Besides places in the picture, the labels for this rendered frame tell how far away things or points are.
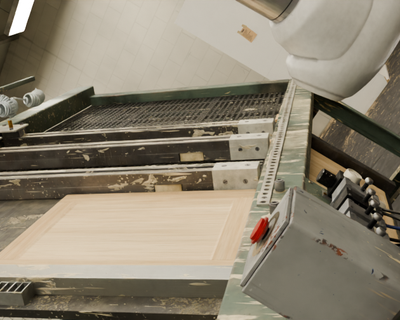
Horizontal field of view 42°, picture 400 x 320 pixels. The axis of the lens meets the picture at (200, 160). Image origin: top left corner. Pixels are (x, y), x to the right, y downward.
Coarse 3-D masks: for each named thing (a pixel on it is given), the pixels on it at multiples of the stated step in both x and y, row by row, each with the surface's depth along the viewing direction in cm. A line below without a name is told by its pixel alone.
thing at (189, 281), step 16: (0, 272) 107; (16, 272) 106; (32, 272) 105; (48, 272) 105; (64, 272) 104; (80, 272) 103; (96, 272) 102; (112, 272) 102; (128, 272) 101; (144, 272) 100; (160, 272) 99; (176, 272) 99; (192, 272) 98; (208, 272) 97; (224, 272) 97; (48, 288) 104; (64, 288) 103; (80, 288) 102; (96, 288) 101; (112, 288) 100; (128, 288) 100; (144, 288) 99; (160, 288) 98; (176, 288) 97; (192, 288) 96; (208, 288) 96; (224, 288) 95
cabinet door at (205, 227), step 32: (160, 192) 146; (192, 192) 143; (224, 192) 140; (32, 224) 135; (64, 224) 133; (96, 224) 131; (128, 224) 128; (160, 224) 126; (192, 224) 124; (224, 224) 122; (0, 256) 119; (32, 256) 118; (64, 256) 116; (96, 256) 114; (128, 256) 112; (160, 256) 111; (192, 256) 109; (224, 256) 107
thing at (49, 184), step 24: (96, 168) 156; (120, 168) 154; (144, 168) 151; (168, 168) 149; (192, 168) 148; (216, 168) 143; (240, 168) 141; (0, 192) 160; (24, 192) 158; (48, 192) 156; (72, 192) 154; (96, 192) 153; (120, 192) 151
